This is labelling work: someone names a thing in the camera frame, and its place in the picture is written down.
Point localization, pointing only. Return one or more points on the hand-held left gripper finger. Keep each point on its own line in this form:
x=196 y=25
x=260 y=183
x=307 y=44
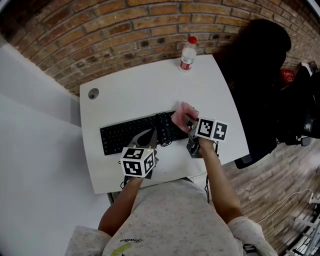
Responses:
x=135 y=140
x=153 y=143

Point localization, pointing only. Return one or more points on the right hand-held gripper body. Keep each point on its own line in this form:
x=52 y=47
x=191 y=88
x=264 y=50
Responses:
x=207 y=128

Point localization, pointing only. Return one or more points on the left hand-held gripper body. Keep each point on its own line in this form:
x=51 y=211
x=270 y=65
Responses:
x=135 y=162

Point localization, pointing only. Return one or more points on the pink cloth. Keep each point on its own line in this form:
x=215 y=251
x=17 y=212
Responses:
x=181 y=116

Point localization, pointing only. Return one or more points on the black keyboard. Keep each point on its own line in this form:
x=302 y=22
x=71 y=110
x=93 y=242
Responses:
x=120 y=137

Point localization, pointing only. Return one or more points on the person's left forearm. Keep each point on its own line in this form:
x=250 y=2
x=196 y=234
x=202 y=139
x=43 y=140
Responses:
x=120 y=205

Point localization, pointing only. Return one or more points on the person's right forearm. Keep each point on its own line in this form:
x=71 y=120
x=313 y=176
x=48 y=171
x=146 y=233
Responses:
x=220 y=185

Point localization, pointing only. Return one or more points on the black office chair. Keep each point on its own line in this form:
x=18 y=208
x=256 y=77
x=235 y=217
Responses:
x=305 y=105
x=255 y=87

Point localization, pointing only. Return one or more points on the clear bottle with red cap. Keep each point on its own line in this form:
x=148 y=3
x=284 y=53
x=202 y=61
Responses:
x=187 y=57

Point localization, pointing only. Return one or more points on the person's grey speckled shirt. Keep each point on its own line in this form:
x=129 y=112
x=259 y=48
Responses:
x=170 y=220

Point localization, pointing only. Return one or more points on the red box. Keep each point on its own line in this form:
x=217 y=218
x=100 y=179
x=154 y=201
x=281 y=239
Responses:
x=287 y=75

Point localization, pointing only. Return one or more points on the white metal rack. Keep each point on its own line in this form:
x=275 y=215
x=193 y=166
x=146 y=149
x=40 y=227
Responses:
x=307 y=230

